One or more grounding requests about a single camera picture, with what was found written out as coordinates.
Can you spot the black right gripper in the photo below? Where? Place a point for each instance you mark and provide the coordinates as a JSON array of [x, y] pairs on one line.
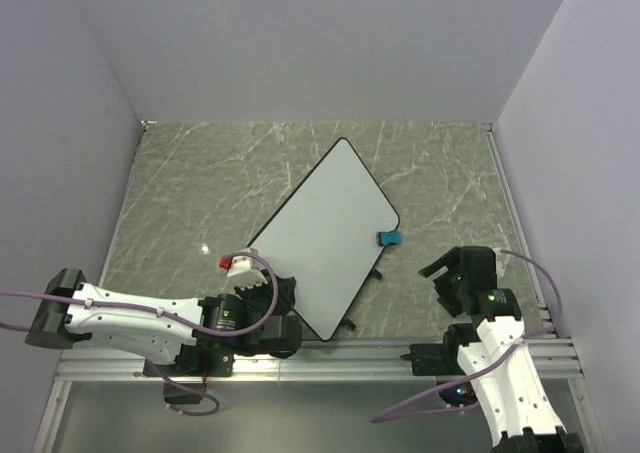
[[452, 304]]

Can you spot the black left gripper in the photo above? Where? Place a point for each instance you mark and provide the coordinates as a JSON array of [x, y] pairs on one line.
[[284, 296]]

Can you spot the white board black frame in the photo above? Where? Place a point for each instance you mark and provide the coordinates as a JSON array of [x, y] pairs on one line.
[[324, 236]]

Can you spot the blue bone-shaped eraser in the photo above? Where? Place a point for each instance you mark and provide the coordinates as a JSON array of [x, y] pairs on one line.
[[388, 238]]

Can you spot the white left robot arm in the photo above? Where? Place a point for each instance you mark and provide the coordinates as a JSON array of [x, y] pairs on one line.
[[166, 332]]

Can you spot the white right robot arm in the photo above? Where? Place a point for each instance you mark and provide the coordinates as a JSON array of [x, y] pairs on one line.
[[491, 351]]

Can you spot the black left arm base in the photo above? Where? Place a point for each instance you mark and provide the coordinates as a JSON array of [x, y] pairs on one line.
[[200, 373]]

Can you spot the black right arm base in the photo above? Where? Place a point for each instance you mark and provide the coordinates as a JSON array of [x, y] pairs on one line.
[[431, 359]]

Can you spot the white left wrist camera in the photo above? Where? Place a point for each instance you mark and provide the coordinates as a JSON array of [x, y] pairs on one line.
[[243, 269]]

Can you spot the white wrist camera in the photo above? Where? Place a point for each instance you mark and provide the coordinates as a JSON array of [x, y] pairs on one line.
[[243, 269], [502, 259]]

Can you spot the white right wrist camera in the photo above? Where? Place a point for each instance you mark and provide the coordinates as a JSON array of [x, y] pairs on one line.
[[502, 259]]

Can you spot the aluminium rail front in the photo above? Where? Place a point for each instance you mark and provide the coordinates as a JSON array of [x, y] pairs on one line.
[[323, 399]]

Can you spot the aluminium rail right side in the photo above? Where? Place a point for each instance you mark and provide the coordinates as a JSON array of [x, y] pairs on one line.
[[548, 329]]

